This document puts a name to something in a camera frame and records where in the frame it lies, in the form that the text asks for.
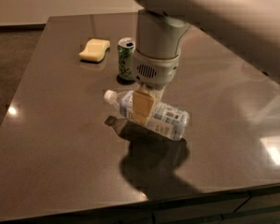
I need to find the green soda can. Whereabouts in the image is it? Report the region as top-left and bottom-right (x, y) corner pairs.
(118, 37), (134, 81)

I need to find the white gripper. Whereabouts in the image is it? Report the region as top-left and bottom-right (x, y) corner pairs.
(132, 50), (180, 125)

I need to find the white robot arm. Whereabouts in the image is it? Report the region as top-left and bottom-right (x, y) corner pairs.
(131, 0), (280, 125)

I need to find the blue plastic water bottle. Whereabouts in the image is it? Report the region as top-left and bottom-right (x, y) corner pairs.
(104, 90), (189, 141)

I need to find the yellow sponge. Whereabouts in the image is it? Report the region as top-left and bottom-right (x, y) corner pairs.
(79, 38), (110, 63)

